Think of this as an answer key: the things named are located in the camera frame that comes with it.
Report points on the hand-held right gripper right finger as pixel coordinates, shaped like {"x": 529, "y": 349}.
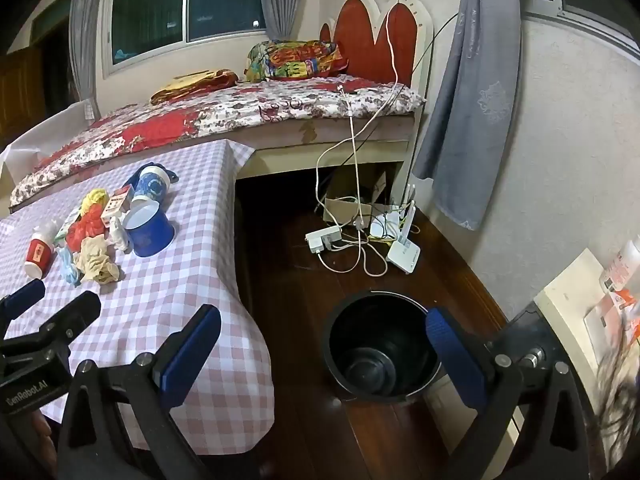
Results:
{"x": 455, "y": 365}

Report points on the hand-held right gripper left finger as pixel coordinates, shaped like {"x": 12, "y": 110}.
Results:
{"x": 192, "y": 355}

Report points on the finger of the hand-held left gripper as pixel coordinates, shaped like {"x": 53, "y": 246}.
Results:
{"x": 25, "y": 296}
{"x": 80, "y": 311}

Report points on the green and white milk carton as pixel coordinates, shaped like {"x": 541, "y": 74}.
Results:
{"x": 61, "y": 232}

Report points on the black trash bin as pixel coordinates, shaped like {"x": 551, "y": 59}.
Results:
{"x": 380, "y": 355}

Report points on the white tissue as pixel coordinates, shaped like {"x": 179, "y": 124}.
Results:
{"x": 117, "y": 235}

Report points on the person's left hand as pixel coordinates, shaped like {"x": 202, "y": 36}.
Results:
{"x": 27, "y": 442}

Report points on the white bottle with red label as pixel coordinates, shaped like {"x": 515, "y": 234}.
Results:
{"x": 39, "y": 255}

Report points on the light blue crumpled paper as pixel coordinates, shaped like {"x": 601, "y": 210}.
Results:
{"x": 67, "y": 265}

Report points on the beige crumpled paper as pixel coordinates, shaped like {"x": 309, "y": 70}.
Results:
{"x": 95, "y": 260}

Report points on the red crumpled paper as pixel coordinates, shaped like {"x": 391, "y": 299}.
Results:
{"x": 82, "y": 230}

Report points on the plain blue paper cup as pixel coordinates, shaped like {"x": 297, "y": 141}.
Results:
{"x": 150, "y": 235}

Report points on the small red and white carton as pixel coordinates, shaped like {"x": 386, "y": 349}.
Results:
{"x": 115, "y": 205}

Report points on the yellow crumpled cloth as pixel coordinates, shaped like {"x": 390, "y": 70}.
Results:
{"x": 95, "y": 199}

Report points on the white flat router box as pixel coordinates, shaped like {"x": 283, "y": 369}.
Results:
{"x": 404, "y": 255}

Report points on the cream cabinet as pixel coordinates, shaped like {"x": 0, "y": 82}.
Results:
{"x": 565, "y": 290}

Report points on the starry blue paper cup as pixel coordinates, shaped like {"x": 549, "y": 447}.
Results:
{"x": 152, "y": 187}

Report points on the white router with antennas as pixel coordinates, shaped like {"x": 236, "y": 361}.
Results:
{"x": 385, "y": 222}

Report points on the white plastic sheet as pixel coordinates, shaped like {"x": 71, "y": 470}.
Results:
{"x": 35, "y": 135}

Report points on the red and white paper packet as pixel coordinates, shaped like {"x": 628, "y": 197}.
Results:
{"x": 612, "y": 312}

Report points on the white power strip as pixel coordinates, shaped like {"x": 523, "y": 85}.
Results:
{"x": 324, "y": 239}

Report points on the brown cardboard box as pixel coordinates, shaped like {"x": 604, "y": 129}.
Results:
{"x": 342, "y": 210}

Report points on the white tube with red print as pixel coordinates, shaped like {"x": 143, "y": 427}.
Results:
{"x": 625, "y": 265}

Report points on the brown wooden door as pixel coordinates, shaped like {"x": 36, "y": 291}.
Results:
{"x": 22, "y": 90}

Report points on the bed with floral quilt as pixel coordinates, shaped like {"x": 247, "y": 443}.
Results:
{"x": 200, "y": 115}

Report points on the folded yellow and red blanket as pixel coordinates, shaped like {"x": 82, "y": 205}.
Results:
{"x": 195, "y": 85}

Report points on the grey patterned curtain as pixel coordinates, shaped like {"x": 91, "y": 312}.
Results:
{"x": 470, "y": 90}

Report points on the grey sheer curtain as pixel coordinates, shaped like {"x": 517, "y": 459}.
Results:
{"x": 90, "y": 25}

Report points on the colourful patterned pillow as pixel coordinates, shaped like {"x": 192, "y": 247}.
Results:
{"x": 295, "y": 60}

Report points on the white framed window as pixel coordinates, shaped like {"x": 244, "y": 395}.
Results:
{"x": 170, "y": 10}

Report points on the red and cream headboard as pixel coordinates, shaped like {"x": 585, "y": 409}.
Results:
{"x": 370, "y": 45}

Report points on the cream bed frame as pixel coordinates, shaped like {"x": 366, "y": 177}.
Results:
{"x": 360, "y": 152}

